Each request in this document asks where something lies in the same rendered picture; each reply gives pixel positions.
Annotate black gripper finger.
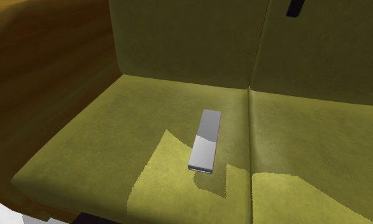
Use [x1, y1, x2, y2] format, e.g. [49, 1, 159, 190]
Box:
[285, 0, 306, 18]

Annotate olive green sofa wooden sides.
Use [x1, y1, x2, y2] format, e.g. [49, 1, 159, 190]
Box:
[0, 0, 373, 224]

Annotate flat grey remote control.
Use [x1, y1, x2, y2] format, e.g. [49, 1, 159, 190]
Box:
[187, 108, 222, 175]

